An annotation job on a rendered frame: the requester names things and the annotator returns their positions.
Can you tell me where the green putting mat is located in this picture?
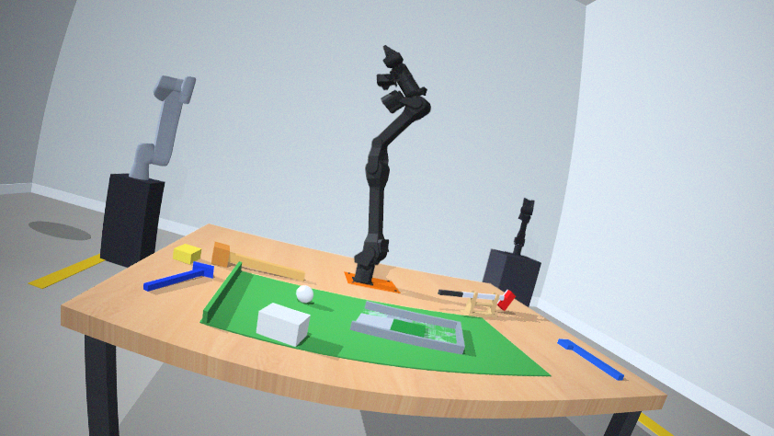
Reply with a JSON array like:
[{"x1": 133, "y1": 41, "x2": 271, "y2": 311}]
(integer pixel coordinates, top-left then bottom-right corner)
[{"x1": 200, "y1": 270, "x2": 551, "y2": 377}]

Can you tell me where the white ball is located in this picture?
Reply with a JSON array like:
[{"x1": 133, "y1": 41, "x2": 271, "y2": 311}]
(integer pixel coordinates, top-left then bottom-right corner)
[{"x1": 297, "y1": 285, "x2": 313, "y2": 303}]

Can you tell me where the yellow block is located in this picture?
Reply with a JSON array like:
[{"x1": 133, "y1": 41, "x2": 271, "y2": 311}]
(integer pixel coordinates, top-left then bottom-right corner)
[{"x1": 173, "y1": 244, "x2": 202, "y2": 264}]

